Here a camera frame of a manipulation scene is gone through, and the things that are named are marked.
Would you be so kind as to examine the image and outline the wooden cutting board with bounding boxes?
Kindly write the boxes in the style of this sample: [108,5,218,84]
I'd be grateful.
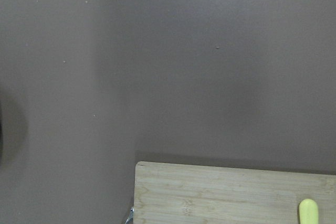
[133,161,335,223]

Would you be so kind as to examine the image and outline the yellow plastic knife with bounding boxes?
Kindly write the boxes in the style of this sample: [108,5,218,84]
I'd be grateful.
[299,199,319,224]

